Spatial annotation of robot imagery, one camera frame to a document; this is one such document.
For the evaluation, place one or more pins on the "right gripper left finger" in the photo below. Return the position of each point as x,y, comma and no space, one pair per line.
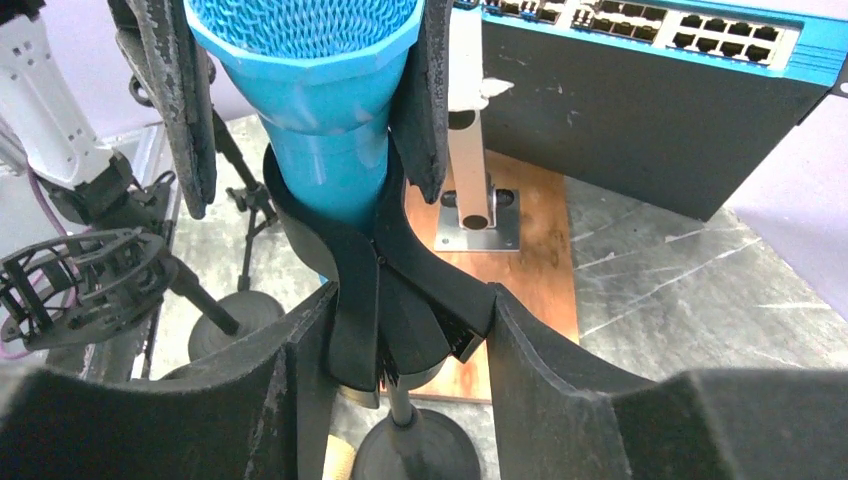
258,409

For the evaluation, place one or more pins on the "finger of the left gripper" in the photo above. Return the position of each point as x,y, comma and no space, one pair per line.
419,111
158,45

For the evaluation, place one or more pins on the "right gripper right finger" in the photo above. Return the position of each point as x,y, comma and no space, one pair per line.
561,412

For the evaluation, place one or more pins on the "beige gold microphone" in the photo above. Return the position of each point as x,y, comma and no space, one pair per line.
339,459

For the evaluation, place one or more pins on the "blue foam microphone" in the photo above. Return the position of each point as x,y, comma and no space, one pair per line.
321,76

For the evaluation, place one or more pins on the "black clip mic stand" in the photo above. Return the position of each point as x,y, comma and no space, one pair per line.
400,313

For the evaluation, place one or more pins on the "black tripod shock mount stand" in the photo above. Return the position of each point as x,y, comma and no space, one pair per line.
253,197

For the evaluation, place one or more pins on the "black round base mic stand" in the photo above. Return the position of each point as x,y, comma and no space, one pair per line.
91,287

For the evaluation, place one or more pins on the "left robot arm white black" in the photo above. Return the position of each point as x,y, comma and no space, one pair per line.
85,176

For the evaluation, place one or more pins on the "brown wooden board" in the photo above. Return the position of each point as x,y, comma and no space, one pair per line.
540,275

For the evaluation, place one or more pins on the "white silver bracket fixture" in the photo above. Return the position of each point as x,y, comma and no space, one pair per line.
475,215

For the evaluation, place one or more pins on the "blue network switch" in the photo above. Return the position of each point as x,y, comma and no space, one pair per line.
674,103

